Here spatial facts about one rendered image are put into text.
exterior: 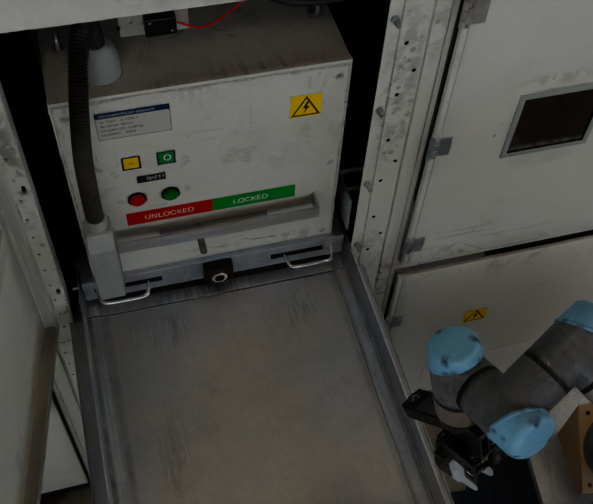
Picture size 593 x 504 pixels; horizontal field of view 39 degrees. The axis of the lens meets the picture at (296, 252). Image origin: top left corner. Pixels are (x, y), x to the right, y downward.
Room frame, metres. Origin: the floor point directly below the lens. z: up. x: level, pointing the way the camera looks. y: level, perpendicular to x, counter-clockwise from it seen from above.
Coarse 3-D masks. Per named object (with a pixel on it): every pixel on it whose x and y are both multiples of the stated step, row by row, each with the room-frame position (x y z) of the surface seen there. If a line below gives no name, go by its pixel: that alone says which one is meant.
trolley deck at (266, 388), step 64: (128, 320) 0.87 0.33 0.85; (192, 320) 0.88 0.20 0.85; (256, 320) 0.89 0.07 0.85; (320, 320) 0.90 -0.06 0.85; (384, 320) 0.91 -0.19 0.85; (128, 384) 0.73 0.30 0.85; (192, 384) 0.74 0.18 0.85; (256, 384) 0.75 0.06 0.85; (320, 384) 0.76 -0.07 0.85; (128, 448) 0.60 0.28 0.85; (192, 448) 0.61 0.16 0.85; (256, 448) 0.62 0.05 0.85; (320, 448) 0.62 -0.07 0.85; (384, 448) 0.63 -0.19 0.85
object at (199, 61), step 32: (256, 0) 1.20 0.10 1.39; (64, 32) 1.09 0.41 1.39; (192, 32) 1.11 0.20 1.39; (224, 32) 1.11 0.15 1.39; (256, 32) 1.12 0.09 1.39; (288, 32) 1.13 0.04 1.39; (320, 32) 1.13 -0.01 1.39; (64, 64) 1.01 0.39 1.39; (128, 64) 1.02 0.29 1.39; (160, 64) 1.03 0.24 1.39; (192, 64) 1.03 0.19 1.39; (224, 64) 1.04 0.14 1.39; (256, 64) 1.04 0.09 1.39; (288, 64) 1.04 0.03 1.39; (320, 64) 1.05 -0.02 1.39; (64, 96) 0.94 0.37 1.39; (96, 96) 0.94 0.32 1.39
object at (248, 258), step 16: (336, 224) 1.09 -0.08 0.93; (288, 240) 1.04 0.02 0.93; (304, 240) 1.04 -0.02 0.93; (320, 240) 1.05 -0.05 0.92; (336, 240) 1.06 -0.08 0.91; (208, 256) 0.98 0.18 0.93; (224, 256) 0.99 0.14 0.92; (240, 256) 0.99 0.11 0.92; (256, 256) 1.01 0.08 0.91; (272, 256) 1.02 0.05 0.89; (288, 256) 1.03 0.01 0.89; (304, 256) 1.04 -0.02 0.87; (80, 272) 0.92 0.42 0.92; (128, 272) 0.93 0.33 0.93; (144, 272) 0.93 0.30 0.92; (160, 272) 0.94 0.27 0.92; (176, 272) 0.95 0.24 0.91; (192, 272) 0.96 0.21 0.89; (128, 288) 0.92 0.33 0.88; (144, 288) 0.93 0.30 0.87
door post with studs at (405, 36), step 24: (408, 0) 1.05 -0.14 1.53; (432, 0) 1.06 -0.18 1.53; (408, 24) 1.05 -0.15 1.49; (384, 48) 1.04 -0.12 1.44; (408, 48) 1.05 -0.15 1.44; (384, 72) 1.04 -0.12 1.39; (408, 72) 1.05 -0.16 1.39; (384, 96) 1.05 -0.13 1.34; (408, 96) 1.06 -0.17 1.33; (384, 120) 1.05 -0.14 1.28; (408, 120) 1.06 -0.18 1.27; (384, 144) 1.05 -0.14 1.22; (384, 168) 1.05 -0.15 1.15; (360, 192) 1.04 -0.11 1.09; (384, 192) 1.05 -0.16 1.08; (360, 216) 1.05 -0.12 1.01; (384, 216) 1.06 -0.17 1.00; (360, 240) 1.05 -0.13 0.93; (360, 264) 1.05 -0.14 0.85
